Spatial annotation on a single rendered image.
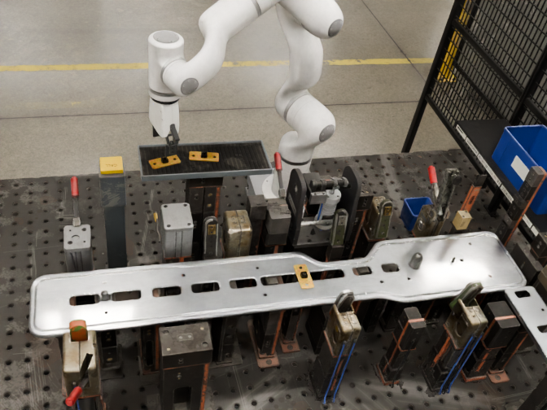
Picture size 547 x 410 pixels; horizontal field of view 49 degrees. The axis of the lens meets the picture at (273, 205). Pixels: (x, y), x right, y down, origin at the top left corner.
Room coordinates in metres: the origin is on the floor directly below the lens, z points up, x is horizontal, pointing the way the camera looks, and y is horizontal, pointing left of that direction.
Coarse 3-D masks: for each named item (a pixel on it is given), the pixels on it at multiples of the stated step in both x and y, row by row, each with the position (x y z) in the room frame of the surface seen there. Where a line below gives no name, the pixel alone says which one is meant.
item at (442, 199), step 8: (448, 168) 1.43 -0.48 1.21; (456, 168) 1.44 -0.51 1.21; (448, 176) 1.41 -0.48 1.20; (456, 176) 1.40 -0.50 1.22; (448, 184) 1.42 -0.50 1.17; (456, 184) 1.39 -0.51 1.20; (440, 192) 1.41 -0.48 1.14; (448, 192) 1.42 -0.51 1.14; (440, 200) 1.40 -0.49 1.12; (448, 200) 1.41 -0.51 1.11; (448, 208) 1.41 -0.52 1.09; (440, 216) 1.41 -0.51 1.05
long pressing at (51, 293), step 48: (432, 240) 1.35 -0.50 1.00; (480, 240) 1.39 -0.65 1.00; (48, 288) 0.92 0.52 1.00; (96, 288) 0.94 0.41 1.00; (144, 288) 0.97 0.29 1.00; (240, 288) 1.03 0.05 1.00; (288, 288) 1.06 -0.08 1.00; (336, 288) 1.09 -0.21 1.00; (384, 288) 1.12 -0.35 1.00; (432, 288) 1.15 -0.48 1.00; (48, 336) 0.78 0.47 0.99
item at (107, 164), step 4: (120, 156) 1.28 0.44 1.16; (100, 160) 1.25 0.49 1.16; (104, 160) 1.25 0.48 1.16; (108, 160) 1.26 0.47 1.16; (112, 160) 1.26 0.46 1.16; (116, 160) 1.26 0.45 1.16; (120, 160) 1.27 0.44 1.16; (100, 164) 1.23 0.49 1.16; (104, 164) 1.24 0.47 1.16; (108, 164) 1.24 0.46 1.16; (112, 164) 1.24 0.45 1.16; (116, 164) 1.25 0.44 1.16; (120, 164) 1.25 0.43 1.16; (100, 168) 1.22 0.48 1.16; (104, 168) 1.22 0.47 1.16; (108, 168) 1.22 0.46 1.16; (112, 168) 1.23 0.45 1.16; (116, 168) 1.23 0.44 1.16; (120, 168) 1.23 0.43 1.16; (104, 172) 1.21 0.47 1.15; (108, 172) 1.22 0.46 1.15; (112, 172) 1.22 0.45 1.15; (116, 172) 1.22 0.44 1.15; (120, 172) 1.23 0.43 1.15
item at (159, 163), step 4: (168, 156) 1.32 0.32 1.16; (172, 156) 1.32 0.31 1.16; (176, 156) 1.32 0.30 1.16; (152, 160) 1.29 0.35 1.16; (156, 160) 1.29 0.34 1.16; (160, 160) 1.29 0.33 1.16; (164, 160) 1.29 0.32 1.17; (168, 160) 1.30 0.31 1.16; (172, 160) 1.30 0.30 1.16; (176, 160) 1.30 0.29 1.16; (180, 160) 1.31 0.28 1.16; (152, 164) 1.27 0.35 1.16; (156, 164) 1.27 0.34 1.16; (160, 164) 1.28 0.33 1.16; (164, 164) 1.28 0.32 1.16; (168, 164) 1.28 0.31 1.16; (172, 164) 1.29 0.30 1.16
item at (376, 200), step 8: (376, 200) 1.40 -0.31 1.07; (376, 208) 1.37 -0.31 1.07; (368, 216) 1.39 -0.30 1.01; (376, 216) 1.35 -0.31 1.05; (368, 224) 1.37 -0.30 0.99; (376, 224) 1.35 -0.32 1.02; (360, 232) 1.41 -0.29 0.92; (368, 232) 1.36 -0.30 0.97; (360, 240) 1.39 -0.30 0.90; (368, 240) 1.34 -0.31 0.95; (376, 240) 1.35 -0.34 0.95; (360, 248) 1.38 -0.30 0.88; (368, 248) 1.35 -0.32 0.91; (352, 256) 1.40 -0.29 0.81; (360, 256) 1.37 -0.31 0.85
